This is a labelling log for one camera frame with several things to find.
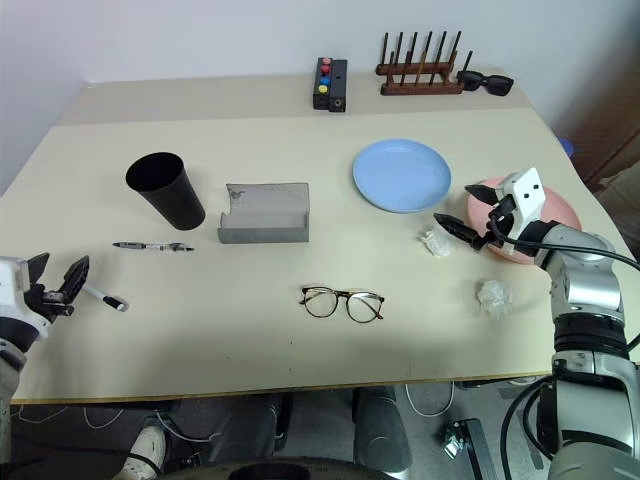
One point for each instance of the brown cardboard box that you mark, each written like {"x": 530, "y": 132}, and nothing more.
{"x": 622, "y": 197}

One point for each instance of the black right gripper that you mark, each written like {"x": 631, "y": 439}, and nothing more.
{"x": 505, "y": 206}

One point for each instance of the light blue plate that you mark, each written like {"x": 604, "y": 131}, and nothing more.
{"x": 402, "y": 176}

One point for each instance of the dark round base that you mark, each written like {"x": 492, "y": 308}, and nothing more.
{"x": 280, "y": 469}

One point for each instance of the pink plate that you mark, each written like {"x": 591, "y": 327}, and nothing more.
{"x": 555, "y": 207}

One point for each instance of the black sunglasses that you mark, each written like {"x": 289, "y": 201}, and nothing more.
{"x": 485, "y": 82}

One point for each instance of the clear black ballpoint pen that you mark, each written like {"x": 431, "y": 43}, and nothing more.
{"x": 152, "y": 246}

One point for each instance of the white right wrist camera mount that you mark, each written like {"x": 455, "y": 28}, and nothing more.
{"x": 527, "y": 192}

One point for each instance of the dark rounded grey shape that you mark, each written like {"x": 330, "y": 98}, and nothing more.
{"x": 382, "y": 430}

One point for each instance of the crumpled white paper ball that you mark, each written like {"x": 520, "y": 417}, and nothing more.
{"x": 437, "y": 241}
{"x": 494, "y": 299}

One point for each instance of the tortoiseshell eyeglasses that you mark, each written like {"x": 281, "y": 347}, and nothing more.
{"x": 342, "y": 304}

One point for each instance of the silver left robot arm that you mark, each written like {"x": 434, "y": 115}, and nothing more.
{"x": 9, "y": 350}

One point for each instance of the white marker pen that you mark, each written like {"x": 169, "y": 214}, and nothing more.
{"x": 107, "y": 299}

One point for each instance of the black plastic cup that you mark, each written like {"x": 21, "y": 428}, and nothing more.
{"x": 167, "y": 192}

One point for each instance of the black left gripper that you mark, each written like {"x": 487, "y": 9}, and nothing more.
{"x": 47, "y": 300}

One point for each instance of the blue plastic container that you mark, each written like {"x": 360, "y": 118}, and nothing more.
{"x": 569, "y": 146}

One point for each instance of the brown wooden peg rack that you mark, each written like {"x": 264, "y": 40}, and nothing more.
{"x": 422, "y": 75}

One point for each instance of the grey tray holder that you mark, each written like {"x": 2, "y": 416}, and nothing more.
{"x": 267, "y": 215}

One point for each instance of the black metal bracket with caster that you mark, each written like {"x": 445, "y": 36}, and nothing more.
{"x": 467, "y": 445}

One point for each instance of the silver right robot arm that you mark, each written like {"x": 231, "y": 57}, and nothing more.
{"x": 585, "y": 280}

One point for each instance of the black box with coloured buttons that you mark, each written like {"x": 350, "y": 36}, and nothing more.
{"x": 330, "y": 86}

